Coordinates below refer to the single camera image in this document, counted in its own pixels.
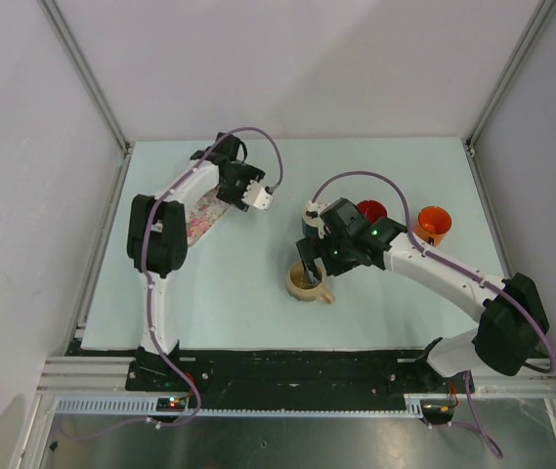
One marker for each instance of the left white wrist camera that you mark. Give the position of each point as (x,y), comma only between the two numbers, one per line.
(257,196)

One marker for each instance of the orange mug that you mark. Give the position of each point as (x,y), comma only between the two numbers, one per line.
(432,225)

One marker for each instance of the floral serving tray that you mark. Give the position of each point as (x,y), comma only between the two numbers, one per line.
(204,215)

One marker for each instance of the white slotted cable duct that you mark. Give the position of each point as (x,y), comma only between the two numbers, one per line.
(152,406)

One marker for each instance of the right aluminium corner post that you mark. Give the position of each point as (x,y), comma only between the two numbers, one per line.
(544,11)

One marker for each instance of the green mug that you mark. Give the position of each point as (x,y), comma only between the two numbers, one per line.
(309,222)

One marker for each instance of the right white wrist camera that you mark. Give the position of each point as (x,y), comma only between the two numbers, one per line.
(314,210)

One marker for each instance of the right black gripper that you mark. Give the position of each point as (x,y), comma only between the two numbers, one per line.
(308,248)

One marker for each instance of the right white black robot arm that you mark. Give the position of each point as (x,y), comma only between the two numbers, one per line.
(508,312)

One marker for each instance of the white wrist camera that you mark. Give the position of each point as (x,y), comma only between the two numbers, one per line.
(314,210)
(257,196)

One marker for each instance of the aluminium frame rail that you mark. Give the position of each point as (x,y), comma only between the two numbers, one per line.
(84,375)

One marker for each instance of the aluminium corner post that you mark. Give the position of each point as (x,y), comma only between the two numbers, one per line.
(78,60)
(544,11)

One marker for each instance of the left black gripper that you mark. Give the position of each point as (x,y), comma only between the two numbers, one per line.
(248,173)

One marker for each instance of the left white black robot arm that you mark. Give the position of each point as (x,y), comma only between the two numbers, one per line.
(158,239)

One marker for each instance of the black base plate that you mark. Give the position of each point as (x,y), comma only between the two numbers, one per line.
(291,380)

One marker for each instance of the left aluminium corner post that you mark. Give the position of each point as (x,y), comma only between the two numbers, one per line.
(78,60)

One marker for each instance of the cream beige mug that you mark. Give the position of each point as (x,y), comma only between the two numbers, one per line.
(298,286)

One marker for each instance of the red mug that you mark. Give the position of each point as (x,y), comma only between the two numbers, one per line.
(372,210)

